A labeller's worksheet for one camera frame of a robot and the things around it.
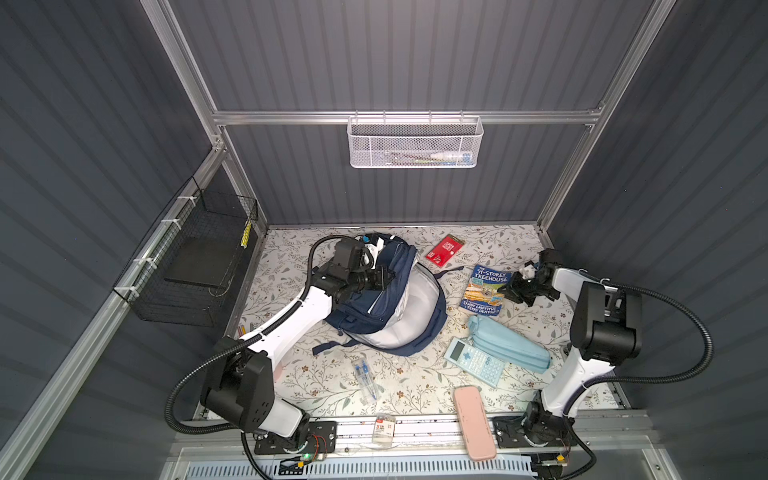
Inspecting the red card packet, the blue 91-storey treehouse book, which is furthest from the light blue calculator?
the red card packet

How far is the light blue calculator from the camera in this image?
0.84 m

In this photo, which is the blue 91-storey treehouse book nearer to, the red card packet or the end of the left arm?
the red card packet

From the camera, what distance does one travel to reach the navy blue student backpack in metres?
0.80

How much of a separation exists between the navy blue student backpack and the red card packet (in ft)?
0.44

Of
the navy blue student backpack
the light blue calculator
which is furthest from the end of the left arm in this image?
the light blue calculator

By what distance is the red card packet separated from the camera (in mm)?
1109

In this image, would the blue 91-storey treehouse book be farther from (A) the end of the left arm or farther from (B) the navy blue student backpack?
(A) the end of the left arm
